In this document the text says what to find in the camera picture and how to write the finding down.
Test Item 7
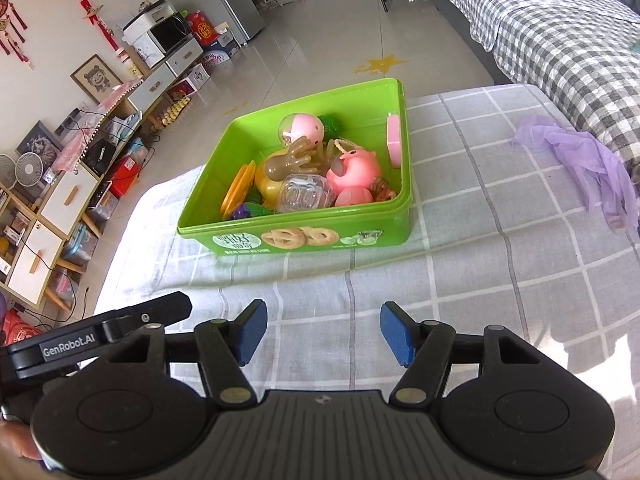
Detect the row of yellow toys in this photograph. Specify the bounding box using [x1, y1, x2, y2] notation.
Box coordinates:
[160, 97, 193, 126]

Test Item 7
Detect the small purple toy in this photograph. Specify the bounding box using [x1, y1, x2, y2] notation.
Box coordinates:
[231, 201, 273, 220]

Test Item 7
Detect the red toy lobster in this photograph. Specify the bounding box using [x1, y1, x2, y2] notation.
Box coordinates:
[370, 177, 398, 203]

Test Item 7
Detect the clear plastic case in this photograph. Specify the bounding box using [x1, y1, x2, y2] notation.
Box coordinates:
[276, 172, 335, 213]

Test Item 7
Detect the pink toy pig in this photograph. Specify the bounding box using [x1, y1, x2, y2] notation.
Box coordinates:
[326, 149, 383, 207]

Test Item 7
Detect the dark framed picture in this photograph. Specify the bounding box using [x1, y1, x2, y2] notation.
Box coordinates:
[16, 120, 63, 161]

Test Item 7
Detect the framed cartoon picture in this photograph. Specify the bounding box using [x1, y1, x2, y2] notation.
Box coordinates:
[70, 54, 123, 106]

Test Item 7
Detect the red gift box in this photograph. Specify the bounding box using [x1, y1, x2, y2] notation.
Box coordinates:
[186, 10, 218, 43]

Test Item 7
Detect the yellow green toy corn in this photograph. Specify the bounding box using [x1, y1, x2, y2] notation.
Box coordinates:
[320, 114, 346, 140]

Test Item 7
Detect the pink lace cloth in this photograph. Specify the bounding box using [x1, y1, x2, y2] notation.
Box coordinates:
[52, 77, 143, 173]

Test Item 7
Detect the white printed carton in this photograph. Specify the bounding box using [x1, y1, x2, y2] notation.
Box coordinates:
[202, 35, 241, 68]

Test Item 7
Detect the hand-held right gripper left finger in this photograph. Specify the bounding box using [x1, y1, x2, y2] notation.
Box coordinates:
[107, 299, 268, 407]

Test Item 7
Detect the red storage box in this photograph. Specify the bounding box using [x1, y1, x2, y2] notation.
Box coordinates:
[107, 156, 146, 198]

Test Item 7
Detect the yellow plastic cup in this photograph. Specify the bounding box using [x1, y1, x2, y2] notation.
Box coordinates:
[254, 160, 291, 208]

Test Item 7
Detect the white cardboard box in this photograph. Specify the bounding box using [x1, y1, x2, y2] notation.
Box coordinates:
[167, 64, 211, 98]

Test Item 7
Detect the white wooden cabinet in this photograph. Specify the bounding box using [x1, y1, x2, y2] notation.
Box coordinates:
[0, 37, 203, 311]

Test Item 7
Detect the orange plastic lid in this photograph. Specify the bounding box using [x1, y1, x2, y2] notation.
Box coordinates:
[220, 161, 257, 221]

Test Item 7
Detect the grey grid tablecloth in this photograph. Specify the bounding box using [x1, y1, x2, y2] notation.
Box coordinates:
[92, 82, 640, 480]

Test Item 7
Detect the person's left hand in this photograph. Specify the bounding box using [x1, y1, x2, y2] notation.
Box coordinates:
[0, 422, 41, 459]

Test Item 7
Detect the pink rectangular block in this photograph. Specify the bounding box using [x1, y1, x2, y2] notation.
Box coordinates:
[386, 112, 405, 170]

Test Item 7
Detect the red wall garland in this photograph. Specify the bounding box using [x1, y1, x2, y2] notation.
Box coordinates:
[50, 0, 121, 51]

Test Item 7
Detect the pink clear capsule toy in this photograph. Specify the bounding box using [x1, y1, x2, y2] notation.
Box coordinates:
[277, 112, 327, 148]

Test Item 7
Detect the purple glove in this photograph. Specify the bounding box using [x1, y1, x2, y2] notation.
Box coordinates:
[512, 114, 632, 233]

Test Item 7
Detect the red knot ornament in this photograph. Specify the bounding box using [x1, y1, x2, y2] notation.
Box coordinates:
[0, 0, 28, 68]

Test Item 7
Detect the green plastic box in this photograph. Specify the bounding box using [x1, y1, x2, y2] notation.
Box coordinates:
[176, 77, 413, 257]

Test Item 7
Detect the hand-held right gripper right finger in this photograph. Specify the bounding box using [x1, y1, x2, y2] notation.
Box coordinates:
[381, 301, 543, 406]

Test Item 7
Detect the grey sofa with plaid cover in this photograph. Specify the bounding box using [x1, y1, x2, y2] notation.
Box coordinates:
[417, 0, 640, 171]

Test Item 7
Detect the small white fan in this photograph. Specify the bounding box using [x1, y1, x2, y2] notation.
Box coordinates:
[15, 152, 48, 191]

